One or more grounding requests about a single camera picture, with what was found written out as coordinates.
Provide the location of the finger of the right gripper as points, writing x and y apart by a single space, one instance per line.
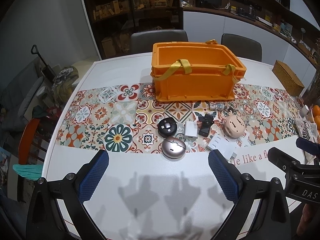
312 148
281 159

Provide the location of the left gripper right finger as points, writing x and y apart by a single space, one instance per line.
272 218

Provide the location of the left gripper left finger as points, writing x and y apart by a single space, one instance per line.
45 220

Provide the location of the white usb hub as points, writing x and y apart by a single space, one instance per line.
227 147

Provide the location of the black clip mount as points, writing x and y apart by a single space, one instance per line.
206 122

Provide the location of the white wall charger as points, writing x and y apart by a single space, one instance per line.
190 130

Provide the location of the person right hand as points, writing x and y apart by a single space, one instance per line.
308 227

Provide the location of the teal cloth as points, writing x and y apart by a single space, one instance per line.
30 171

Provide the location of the pink deer round gadget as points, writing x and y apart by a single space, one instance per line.
234 126

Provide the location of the woven tan box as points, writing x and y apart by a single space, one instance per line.
288 78

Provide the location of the red chair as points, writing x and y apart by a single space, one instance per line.
26 141

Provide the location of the small black key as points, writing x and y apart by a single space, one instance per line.
231 110

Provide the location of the rose gold oval mouse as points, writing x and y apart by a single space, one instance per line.
173 148

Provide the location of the small white blue figurine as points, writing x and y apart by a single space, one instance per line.
216 106

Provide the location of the right grey chair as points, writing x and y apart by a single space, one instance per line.
242 46

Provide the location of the grey chair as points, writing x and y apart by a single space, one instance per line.
142 42
242 46

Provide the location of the patterned tile table runner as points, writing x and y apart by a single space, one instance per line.
124 118

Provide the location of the patterned fabric bag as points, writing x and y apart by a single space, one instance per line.
62 87

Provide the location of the orange plastic storage crate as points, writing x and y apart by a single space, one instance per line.
194 71

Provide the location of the left grey chair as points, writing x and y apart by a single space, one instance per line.
142 42

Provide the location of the black round cable case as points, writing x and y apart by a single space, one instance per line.
167 127

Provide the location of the black handled tool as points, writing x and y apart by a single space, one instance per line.
46 69

